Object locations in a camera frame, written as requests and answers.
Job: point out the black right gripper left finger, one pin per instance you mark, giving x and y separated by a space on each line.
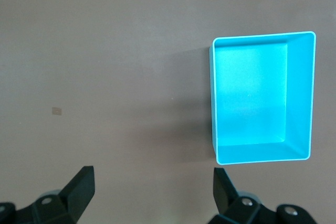
78 190

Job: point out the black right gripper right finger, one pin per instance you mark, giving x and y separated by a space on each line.
223 190

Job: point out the small tan tape patch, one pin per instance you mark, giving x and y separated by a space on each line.
57 110

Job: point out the blue plastic storage bin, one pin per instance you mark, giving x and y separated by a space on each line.
249 95

